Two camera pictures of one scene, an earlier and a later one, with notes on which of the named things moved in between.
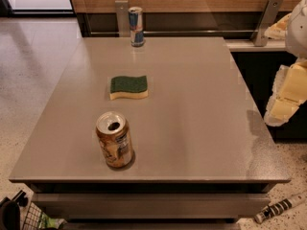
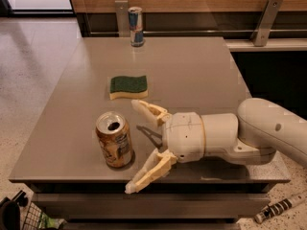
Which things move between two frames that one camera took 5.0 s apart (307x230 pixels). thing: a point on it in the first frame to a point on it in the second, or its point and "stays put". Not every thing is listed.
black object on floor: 10,211 stays put
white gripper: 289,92 to 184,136
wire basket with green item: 37,219 stays put
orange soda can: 115,139 stays put
